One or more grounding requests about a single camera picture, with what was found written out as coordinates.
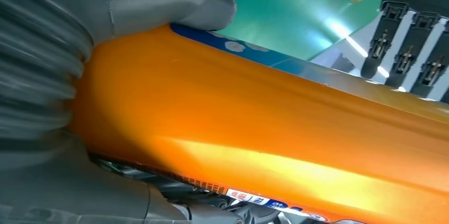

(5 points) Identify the green table mat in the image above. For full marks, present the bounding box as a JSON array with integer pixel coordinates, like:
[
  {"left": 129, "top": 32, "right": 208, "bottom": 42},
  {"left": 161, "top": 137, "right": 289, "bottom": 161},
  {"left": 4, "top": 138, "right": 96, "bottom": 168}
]
[{"left": 200, "top": 0, "right": 387, "bottom": 62}]

